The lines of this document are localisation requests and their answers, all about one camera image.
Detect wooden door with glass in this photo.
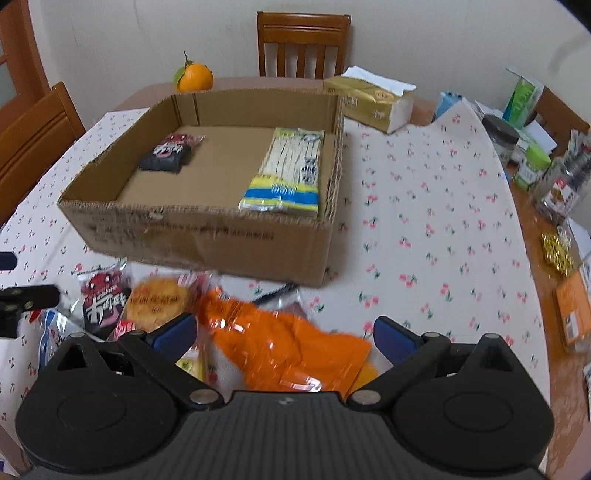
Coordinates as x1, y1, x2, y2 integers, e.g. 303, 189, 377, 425
0, 0, 51, 125

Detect wooden slatted chair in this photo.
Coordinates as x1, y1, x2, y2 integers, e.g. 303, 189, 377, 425
257, 11, 352, 78

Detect black white printed packet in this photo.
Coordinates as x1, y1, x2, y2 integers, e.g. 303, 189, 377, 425
568, 129, 591, 185

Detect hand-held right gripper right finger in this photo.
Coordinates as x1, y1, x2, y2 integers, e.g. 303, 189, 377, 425
346, 316, 527, 409

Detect black red snack packet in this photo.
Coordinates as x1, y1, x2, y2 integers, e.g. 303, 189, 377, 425
76, 261, 134, 340
139, 132, 206, 175

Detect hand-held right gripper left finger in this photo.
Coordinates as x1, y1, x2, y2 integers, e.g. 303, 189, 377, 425
44, 313, 222, 408

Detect blue box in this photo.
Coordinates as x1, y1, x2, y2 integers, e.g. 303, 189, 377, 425
433, 91, 465, 123

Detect yellow green snack packet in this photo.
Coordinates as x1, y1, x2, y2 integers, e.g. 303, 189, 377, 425
178, 344, 208, 381

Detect small orange box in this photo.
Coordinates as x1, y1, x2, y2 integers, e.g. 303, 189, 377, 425
353, 362, 382, 386

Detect cherry print tablecloth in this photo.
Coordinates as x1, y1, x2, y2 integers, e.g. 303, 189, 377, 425
0, 99, 552, 416

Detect blue white snack packet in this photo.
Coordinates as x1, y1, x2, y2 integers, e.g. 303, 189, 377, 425
37, 308, 93, 370

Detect brown cardboard box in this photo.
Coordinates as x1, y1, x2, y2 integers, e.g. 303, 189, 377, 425
58, 89, 346, 288

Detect white noodle packet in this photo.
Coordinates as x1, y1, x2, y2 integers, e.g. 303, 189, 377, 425
238, 128, 326, 219

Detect glass jar with red label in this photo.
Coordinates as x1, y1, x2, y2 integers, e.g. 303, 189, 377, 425
536, 157, 585, 222

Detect green white carton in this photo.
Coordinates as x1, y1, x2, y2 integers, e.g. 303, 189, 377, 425
502, 68, 546, 130

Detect green lid jar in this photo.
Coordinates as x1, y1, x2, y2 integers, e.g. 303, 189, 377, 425
512, 143, 552, 192

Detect gold foil decoration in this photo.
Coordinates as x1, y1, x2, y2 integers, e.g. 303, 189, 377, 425
541, 233, 574, 278

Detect white paper sheets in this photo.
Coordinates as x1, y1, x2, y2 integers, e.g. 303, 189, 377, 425
475, 100, 506, 121

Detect orange fruit with leaves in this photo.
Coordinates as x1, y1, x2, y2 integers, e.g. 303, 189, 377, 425
173, 51, 214, 93

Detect gold tissue pack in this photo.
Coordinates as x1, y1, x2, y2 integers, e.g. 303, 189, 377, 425
322, 65, 417, 134

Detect orange snack packet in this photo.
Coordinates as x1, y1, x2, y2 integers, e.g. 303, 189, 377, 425
198, 287, 372, 393

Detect round pastry packet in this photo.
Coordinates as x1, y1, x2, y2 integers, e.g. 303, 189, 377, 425
115, 272, 213, 335

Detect dark lid jar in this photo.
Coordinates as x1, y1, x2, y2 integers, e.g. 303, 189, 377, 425
481, 114, 521, 162

